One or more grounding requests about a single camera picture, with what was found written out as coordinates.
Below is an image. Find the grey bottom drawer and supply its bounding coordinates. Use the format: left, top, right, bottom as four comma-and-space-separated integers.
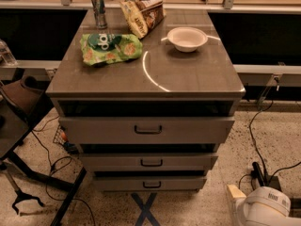
92, 176, 207, 192

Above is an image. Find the grey drawer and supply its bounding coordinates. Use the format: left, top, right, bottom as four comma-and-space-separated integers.
80, 153, 217, 171
92, 176, 207, 192
59, 117, 234, 144

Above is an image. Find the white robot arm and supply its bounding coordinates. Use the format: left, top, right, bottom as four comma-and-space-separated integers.
227, 185, 301, 226

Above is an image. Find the grey drawer cabinet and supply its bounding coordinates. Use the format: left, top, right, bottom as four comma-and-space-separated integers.
47, 9, 245, 178

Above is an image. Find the grey middle drawer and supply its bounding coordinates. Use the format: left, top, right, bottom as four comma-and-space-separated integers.
80, 153, 217, 171

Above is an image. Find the grey top drawer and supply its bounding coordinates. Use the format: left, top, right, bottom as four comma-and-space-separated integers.
59, 117, 234, 144

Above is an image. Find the black metal floor stand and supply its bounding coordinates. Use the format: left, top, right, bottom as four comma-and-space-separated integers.
251, 162, 301, 218

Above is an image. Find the white paper bowl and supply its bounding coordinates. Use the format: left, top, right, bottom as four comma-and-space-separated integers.
167, 27, 208, 53

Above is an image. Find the green chip bag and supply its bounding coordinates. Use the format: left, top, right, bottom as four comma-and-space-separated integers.
80, 33, 143, 66

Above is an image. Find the yellow brown snack bag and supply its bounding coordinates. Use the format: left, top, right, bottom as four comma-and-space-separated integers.
120, 0, 166, 39

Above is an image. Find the black tripod stand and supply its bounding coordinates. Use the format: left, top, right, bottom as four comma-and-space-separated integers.
0, 161, 44, 214

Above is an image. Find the dark side table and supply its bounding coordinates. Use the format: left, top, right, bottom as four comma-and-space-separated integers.
0, 101, 87, 226

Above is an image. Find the brown chair seat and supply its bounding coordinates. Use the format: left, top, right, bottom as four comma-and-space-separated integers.
0, 76, 44, 120

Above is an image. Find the clear plastic bottle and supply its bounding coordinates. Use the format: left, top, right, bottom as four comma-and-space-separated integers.
0, 39, 18, 66

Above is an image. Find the black floor cable right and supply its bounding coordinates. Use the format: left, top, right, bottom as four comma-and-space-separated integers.
237, 99, 301, 200

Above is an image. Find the black floor cable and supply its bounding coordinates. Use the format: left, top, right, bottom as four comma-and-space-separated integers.
237, 99, 301, 200
30, 115, 97, 226

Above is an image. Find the wire basket with items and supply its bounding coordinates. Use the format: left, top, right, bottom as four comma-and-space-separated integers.
53, 125, 78, 154

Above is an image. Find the black floor cable left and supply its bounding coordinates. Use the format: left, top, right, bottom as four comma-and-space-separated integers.
30, 115, 97, 226

